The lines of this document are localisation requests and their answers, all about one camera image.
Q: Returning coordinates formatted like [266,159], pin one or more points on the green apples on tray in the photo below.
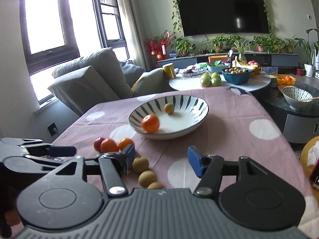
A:
[210,80]

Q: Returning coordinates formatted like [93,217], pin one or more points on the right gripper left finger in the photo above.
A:
[113,166]

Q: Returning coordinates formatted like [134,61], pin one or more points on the wooden spoon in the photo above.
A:
[309,99]

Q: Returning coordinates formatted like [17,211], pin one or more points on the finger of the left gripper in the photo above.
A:
[61,151]

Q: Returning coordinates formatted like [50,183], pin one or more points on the brown longan fruit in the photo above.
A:
[169,108]

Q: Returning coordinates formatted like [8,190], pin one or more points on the dark blue fruit bowl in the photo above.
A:
[236,77]

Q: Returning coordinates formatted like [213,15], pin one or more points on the dark red tomato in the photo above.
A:
[97,143]

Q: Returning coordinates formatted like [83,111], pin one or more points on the banana bunch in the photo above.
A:
[242,64]

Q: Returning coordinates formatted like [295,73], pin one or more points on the blue striped white bowl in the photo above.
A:
[190,111]

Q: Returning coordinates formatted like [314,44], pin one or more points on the wall power socket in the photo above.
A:
[53,129]

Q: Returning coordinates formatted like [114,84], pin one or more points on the round white coffee table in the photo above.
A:
[255,83]

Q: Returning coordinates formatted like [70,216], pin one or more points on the small striped bowl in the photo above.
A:
[292,96]

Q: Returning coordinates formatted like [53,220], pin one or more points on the small orange tangerine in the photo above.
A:
[123,143]

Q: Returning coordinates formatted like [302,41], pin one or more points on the potted green plant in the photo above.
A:
[183,47]

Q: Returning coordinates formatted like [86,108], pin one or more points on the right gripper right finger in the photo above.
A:
[208,168]

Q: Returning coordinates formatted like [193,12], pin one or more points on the pink polka dot tablecloth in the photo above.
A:
[264,192]

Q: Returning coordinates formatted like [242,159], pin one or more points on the black wall television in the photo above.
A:
[202,17]

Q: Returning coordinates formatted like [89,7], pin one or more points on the light blue rectangular dish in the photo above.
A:
[218,69]

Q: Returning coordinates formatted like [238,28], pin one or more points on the large orange tangerine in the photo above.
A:
[150,123]

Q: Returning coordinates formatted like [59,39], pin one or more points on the brown kiwi fruit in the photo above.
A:
[146,178]
[156,185]
[140,164]

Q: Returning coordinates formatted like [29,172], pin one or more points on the grey fabric sofa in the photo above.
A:
[100,77]

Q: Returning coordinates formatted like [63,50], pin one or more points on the brown kiwi fruit bottom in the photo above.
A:
[156,185]

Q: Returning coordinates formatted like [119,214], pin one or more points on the round black side table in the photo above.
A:
[298,127]

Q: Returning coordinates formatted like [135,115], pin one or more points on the grey tv console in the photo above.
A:
[280,60]

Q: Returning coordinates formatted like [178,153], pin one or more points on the tall plant white pot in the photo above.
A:
[311,52]

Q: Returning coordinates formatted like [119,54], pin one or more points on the orange basket with tangerines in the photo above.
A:
[285,80]

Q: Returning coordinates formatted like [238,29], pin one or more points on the red berry decoration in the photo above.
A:
[156,47]

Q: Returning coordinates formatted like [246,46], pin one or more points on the yellow tin can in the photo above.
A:
[169,71]

